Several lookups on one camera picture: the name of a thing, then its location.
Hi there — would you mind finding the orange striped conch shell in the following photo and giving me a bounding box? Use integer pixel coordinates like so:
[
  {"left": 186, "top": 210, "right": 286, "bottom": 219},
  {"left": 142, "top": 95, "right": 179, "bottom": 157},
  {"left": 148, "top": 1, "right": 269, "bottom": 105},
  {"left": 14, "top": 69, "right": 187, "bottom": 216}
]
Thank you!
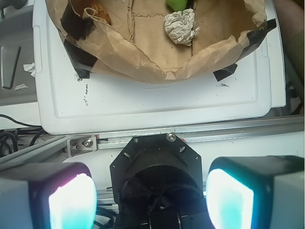
[{"left": 91, "top": 0, "right": 111, "bottom": 24}]

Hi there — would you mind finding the brown paper bag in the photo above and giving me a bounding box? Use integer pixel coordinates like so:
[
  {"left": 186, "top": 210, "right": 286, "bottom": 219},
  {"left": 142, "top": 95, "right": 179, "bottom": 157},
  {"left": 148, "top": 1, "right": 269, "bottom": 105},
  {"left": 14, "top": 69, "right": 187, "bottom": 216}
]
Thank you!
[{"left": 46, "top": 0, "right": 276, "bottom": 84}]

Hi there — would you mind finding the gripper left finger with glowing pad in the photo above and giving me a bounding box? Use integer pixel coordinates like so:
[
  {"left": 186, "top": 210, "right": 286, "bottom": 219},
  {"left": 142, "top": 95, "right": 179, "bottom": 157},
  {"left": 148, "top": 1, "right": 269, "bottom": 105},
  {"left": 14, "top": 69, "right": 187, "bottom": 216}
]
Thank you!
[{"left": 0, "top": 162, "right": 97, "bottom": 229}]

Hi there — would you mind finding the green plush toy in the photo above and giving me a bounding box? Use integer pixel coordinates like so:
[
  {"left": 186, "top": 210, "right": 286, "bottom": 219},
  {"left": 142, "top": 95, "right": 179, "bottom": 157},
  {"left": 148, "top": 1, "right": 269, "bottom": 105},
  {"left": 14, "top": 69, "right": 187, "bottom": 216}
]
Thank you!
[{"left": 165, "top": 0, "right": 188, "bottom": 11}]

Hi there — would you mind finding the aluminium frame rail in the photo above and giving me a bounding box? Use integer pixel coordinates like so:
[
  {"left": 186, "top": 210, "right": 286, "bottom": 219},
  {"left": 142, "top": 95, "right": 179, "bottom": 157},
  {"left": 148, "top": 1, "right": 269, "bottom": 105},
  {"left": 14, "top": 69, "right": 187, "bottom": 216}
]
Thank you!
[{"left": 0, "top": 115, "right": 305, "bottom": 164}]

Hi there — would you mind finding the black hex key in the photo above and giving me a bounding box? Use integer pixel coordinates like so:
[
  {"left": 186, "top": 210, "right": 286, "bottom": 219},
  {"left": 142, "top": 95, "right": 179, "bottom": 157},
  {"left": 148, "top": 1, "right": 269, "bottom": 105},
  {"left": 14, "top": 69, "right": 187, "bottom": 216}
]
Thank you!
[{"left": 0, "top": 46, "right": 21, "bottom": 90}]

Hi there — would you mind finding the white paper ball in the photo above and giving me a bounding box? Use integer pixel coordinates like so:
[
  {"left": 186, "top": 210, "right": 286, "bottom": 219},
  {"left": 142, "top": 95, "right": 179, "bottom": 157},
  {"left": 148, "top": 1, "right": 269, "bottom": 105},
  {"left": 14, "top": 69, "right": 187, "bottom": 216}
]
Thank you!
[{"left": 164, "top": 9, "right": 201, "bottom": 47}]

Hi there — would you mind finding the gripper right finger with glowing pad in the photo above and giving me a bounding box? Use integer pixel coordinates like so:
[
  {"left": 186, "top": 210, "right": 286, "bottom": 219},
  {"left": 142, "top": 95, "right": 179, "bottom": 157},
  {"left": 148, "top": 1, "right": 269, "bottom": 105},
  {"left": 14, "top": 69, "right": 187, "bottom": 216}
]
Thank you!
[{"left": 206, "top": 156, "right": 305, "bottom": 229}]

